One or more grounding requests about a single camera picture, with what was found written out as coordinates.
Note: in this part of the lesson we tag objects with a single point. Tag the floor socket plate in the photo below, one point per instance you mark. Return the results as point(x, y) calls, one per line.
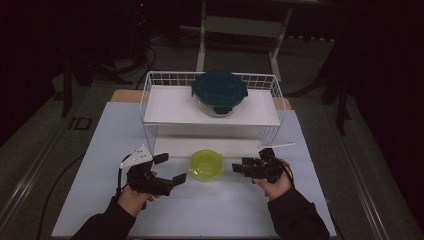
point(80, 123)

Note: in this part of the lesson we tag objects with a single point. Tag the person's right hand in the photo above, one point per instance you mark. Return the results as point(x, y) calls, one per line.
point(275, 188)

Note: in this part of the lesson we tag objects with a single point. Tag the dark metal stand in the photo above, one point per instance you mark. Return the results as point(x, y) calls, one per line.
point(66, 83)

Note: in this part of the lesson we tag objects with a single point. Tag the person's left hand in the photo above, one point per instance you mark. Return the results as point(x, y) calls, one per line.
point(131, 201)

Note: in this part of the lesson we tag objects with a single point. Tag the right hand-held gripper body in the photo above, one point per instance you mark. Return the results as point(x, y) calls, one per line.
point(266, 165)

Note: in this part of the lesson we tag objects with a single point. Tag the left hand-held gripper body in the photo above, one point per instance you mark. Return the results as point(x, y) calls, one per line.
point(146, 176)

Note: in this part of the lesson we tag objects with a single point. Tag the grey metal stand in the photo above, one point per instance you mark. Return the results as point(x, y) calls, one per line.
point(243, 30)

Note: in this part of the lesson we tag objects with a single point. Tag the glass container with blue lid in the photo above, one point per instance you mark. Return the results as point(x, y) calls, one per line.
point(219, 93)

